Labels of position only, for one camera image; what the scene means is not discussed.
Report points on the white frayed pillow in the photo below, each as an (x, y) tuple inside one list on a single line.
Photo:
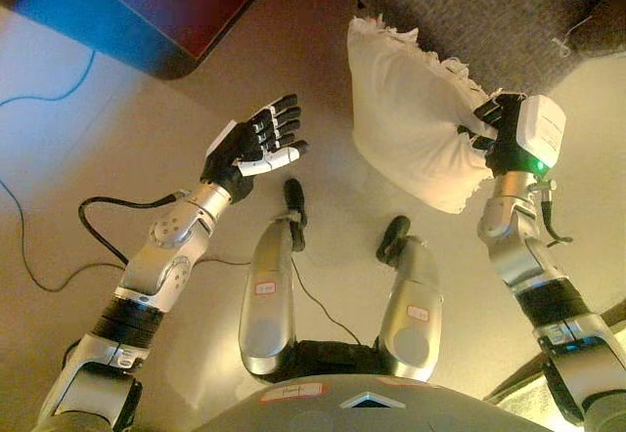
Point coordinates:
[(406, 119)]

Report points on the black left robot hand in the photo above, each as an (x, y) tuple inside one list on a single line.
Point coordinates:
[(235, 153)]

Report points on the grey robot torso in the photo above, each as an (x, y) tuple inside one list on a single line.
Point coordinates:
[(367, 412)]

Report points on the grey fabric tub armchair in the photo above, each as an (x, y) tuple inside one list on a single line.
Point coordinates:
[(489, 7)]

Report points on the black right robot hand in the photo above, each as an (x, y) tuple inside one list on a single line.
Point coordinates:
[(533, 129)]

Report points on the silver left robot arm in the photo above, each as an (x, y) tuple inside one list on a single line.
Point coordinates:
[(151, 266)]

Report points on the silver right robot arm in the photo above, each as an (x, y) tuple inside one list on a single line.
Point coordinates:
[(528, 256)]

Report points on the silver right robot leg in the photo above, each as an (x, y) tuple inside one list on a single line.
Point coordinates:
[(415, 305)]

